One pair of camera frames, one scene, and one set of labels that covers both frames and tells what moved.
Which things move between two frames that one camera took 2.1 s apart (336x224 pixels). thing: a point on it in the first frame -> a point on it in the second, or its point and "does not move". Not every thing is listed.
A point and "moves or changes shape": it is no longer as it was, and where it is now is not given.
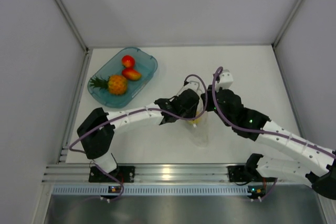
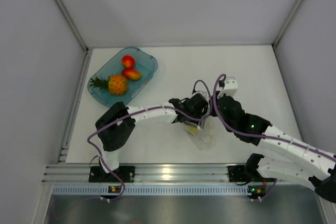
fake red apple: (128, 61) does not move
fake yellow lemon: (195, 121) moves or changes shape
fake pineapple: (115, 84) does not move
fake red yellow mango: (130, 74) does not move
